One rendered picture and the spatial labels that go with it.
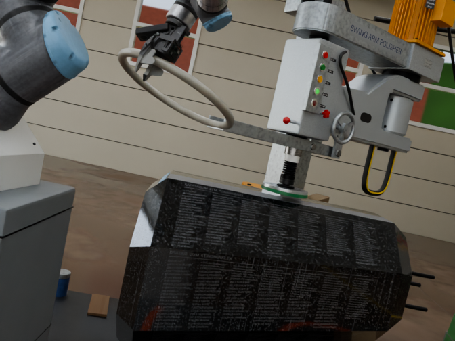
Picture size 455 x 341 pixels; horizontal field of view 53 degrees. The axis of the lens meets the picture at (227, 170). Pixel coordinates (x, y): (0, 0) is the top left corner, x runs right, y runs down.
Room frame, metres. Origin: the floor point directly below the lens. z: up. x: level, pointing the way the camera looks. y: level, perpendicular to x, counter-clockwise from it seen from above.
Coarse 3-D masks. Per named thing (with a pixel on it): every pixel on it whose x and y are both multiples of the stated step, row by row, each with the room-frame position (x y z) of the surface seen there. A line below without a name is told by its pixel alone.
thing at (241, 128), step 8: (216, 120) 1.88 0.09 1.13; (224, 120) 1.78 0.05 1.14; (216, 128) 1.82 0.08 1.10; (232, 128) 1.80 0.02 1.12; (240, 128) 1.83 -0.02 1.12; (248, 128) 1.85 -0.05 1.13; (256, 128) 1.87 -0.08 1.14; (248, 136) 1.86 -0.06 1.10; (256, 136) 1.88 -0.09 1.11; (264, 136) 1.90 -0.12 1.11; (272, 136) 1.93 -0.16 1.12; (280, 136) 1.96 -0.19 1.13; (288, 136) 1.99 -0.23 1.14; (280, 144) 1.96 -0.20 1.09; (288, 144) 1.99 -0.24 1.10; (296, 144) 2.02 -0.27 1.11; (304, 144) 2.05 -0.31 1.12; (312, 144) 2.07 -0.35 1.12; (320, 144) 2.11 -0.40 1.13; (312, 152) 2.09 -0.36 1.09; (320, 152) 2.12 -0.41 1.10; (328, 152) 2.15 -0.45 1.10; (336, 152) 2.14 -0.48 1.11
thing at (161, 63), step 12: (132, 48) 1.54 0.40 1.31; (120, 60) 1.67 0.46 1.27; (156, 60) 1.47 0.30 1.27; (132, 72) 1.79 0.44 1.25; (180, 72) 1.47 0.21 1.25; (144, 84) 1.85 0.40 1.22; (192, 84) 1.48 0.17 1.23; (156, 96) 1.90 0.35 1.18; (204, 96) 1.51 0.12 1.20; (216, 96) 1.52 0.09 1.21; (180, 108) 1.91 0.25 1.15; (228, 108) 1.58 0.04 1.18; (204, 120) 1.87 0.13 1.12; (228, 120) 1.63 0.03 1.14
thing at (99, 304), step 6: (96, 294) 2.53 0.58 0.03; (96, 300) 2.45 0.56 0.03; (102, 300) 2.46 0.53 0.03; (108, 300) 2.48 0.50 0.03; (90, 306) 2.35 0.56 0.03; (96, 306) 2.37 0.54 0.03; (102, 306) 2.39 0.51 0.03; (90, 312) 2.29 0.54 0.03; (96, 312) 2.31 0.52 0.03; (102, 312) 2.32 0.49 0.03
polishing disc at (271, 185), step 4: (264, 184) 2.07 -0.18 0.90; (268, 184) 2.05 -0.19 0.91; (272, 184) 2.09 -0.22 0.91; (276, 184) 2.13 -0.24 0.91; (272, 188) 2.02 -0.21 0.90; (276, 188) 2.01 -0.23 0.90; (280, 188) 2.00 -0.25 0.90; (284, 188) 2.02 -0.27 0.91; (296, 188) 2.14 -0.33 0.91; (288, 192) 1.99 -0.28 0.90; (292, 192) 2.00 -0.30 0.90; (296, 192) 2.00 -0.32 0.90; (300, 192) 2.01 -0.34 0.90; (304, 192) 2.03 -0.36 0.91
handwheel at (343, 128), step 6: (342, 114) 2.02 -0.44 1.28; (348, 114) 2.04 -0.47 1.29; (336, 120) 2.00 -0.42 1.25; (354, 120) 2.07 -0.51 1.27; (336, 126) 2.07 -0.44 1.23; (342, 126) 2.03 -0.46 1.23; (348, 126) 2.04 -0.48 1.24; (354, 126) 2.08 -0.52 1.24; (342, 132) 2.04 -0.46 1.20; (354, 132) 2.08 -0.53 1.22; (336, 138) 2.02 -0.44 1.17; (342, 138) 2.04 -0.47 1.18; (348, 138) 2.07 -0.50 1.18; (342, 144) 2.05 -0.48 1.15
